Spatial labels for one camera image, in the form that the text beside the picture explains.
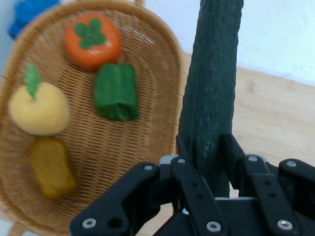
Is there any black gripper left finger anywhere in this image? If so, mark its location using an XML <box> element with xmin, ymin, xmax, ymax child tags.
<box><xmin>69</xmin><ymin>135</ymin><xmax>230</xmax><ymax>236</ymax></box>

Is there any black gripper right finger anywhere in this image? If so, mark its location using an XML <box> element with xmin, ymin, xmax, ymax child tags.
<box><xmin>218</xmin><ymin>133</ymin><xmax>315</xmax><ymax>236</ymax></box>

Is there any long dark green cucumber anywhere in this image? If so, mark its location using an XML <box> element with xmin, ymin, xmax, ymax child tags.
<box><xmin>177</xmin><ymin>0</ymin><xmax>245</xmax><ymax>198</ymax></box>

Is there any bamboo cutting board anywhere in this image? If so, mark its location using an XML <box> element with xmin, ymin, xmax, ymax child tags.
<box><xmin>137</xmin><ymin>52</ymin><xmax>315</xmax><ymax>236</ymax></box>

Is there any oval woven wicker basket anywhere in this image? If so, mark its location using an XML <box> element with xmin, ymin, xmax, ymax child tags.
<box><xmin>0</xmin><ymin>0</ymin><xmax>188</xmax><ymax>235</ymax></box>

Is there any green toy bell pepper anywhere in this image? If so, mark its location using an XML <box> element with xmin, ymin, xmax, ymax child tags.
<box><xmin>94</xmin><ymin>62</ymin><xmax>139</xmax><ymax>122</ymax></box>

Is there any brown toy potato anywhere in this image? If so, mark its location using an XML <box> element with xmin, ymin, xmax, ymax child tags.
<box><xmin>29</xmin><ymin>137</ymin><xmax>77</xmax><ymax>200</ymax></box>

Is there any orange toy persimmon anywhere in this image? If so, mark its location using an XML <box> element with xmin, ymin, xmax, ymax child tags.
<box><xmin>64</xmin><ymin>12</ymin><xmax>123</xmax><ymax>72</ymax></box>

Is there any yellow toy pear with leaf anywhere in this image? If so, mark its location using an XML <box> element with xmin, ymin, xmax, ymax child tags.
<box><xmin>8</xmin><ymin>64</ymin><xmax>71</xmax><ymax>137</ymax></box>

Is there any dark blue foam piece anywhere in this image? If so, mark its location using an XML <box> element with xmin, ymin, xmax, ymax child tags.
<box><xmin>8</xmin><ymin>0</ymin><xmax>61</xmax><ymax>39</ymax></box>

